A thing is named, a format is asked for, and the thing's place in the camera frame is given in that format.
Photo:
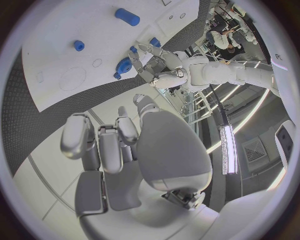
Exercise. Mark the blue short hollow cylinder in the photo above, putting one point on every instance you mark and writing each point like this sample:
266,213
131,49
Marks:
79,45

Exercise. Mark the aluminium frame rack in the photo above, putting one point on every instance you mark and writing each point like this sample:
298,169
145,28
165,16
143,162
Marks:
194,106

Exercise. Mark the blue small peg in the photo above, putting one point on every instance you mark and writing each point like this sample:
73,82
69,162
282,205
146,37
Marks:
117,76
133,49

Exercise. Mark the blue gear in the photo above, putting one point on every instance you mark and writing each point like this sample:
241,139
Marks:
123,66

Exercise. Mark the person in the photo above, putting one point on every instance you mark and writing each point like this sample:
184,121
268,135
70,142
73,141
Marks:
220,39

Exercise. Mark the blue block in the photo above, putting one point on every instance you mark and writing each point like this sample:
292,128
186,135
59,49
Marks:
155,42

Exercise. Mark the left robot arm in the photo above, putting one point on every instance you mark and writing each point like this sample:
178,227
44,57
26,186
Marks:
218,72

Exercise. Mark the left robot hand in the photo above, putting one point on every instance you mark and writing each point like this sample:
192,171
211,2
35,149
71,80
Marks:
168,78

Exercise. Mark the glowing light bar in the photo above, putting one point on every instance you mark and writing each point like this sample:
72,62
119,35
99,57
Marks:
230,150

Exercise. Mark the white task board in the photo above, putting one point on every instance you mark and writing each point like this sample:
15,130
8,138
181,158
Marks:
98,31

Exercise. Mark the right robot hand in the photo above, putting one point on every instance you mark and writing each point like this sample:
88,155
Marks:
173,146

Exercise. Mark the blue long cylinder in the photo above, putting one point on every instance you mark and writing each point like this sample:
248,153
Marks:
127,16

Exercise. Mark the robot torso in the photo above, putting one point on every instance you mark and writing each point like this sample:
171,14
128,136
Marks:
284,78

